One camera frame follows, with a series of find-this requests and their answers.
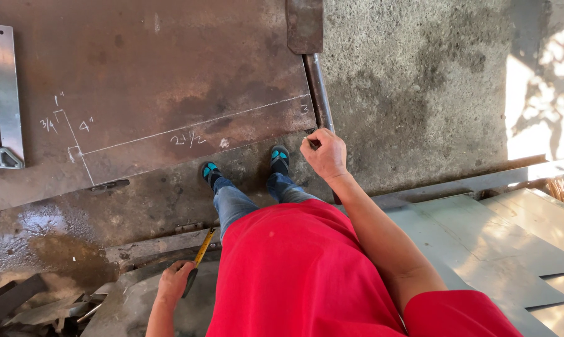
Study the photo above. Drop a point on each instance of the rusty flat steel bar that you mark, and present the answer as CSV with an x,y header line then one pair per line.
x,y
160,245

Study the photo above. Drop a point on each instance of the person's right fingers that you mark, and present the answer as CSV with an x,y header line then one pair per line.
x,y
317,135

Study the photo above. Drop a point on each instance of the person's left black teal sandal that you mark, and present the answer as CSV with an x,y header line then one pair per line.
x,y
209,172

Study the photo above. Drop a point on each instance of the person's right hand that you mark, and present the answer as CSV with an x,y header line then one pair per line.
x,y
326,157

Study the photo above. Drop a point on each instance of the long grey steel angle bar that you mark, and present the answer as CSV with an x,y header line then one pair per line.
x,y
469,183

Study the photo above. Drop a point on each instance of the person's right black teal sandal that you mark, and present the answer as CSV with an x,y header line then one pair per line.
x,y
279,159

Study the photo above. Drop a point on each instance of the person's red shirt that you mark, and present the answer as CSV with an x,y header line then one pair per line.
x,y
300,276

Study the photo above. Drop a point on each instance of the silver metal try square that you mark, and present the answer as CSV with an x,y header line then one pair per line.
x,y
8,93

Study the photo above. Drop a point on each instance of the heap of scrap metal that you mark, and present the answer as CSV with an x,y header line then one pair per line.
x,y
33,306

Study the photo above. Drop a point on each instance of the person's black teal sandal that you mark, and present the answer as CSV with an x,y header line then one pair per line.
x,y
279,159
209,172

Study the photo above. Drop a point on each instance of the person's left fingers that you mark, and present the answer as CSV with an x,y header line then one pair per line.
x,y
182,268

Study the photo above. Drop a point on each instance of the rusty flat metal piece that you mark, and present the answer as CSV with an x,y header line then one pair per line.
x,y
304,25

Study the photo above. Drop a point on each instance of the large rusty steel plate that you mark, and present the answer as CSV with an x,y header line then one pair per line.
x,y
146,84

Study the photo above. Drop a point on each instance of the dull grey metal sheet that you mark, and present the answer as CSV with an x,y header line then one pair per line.
x,y
132,299

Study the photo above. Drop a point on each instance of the person's blue jeans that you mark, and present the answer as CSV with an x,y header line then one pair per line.
x,y
233,203

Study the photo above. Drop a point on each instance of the yellow and black tape measure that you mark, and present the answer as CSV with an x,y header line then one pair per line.
x,y
202,250

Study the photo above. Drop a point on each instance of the rusty steel pipe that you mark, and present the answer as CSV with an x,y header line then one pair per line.
x,y
318,91

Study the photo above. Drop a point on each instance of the person's left hand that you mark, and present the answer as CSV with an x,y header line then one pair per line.
x,y
173,283

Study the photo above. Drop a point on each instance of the stack of grey metal sheets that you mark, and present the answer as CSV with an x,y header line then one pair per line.
x,y
497,248

